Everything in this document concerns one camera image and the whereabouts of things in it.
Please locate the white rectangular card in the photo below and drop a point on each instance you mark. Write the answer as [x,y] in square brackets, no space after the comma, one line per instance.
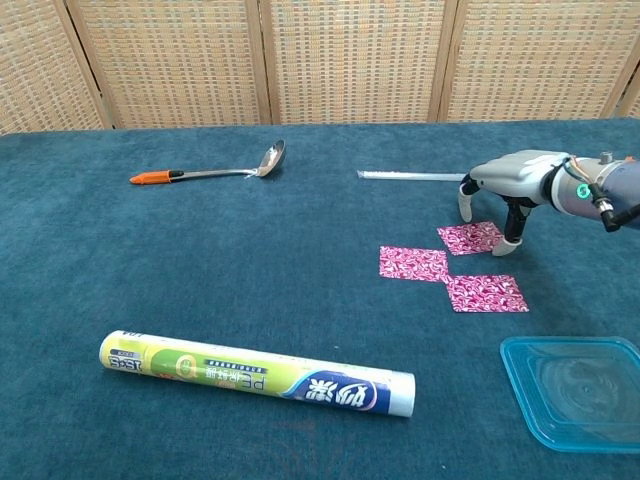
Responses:
[412,262]

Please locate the green blue cling film roll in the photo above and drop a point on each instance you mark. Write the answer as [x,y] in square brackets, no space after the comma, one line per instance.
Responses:
[250,377]

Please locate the teal carpet table cover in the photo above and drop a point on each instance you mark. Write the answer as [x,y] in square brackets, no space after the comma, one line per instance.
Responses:
[300,280]

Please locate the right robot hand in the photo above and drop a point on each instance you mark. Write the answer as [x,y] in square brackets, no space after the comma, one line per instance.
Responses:
[520,175]

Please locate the pink patterned square cloth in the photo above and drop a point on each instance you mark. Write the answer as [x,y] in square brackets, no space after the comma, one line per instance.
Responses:
[467,239]

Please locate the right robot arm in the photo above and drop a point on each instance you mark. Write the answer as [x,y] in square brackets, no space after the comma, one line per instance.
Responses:
[620,185]

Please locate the straw in clear wrapper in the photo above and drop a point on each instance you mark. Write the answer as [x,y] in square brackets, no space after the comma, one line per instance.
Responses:
[410,175]

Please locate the woven bamboo screen panel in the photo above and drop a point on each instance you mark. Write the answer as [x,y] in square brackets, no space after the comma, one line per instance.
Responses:
[175,60]
[35,65]
[355,60]
[632,100]
[535,60]

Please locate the blue plastic container lid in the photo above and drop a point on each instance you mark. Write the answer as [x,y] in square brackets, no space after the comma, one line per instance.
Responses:
[575,395]

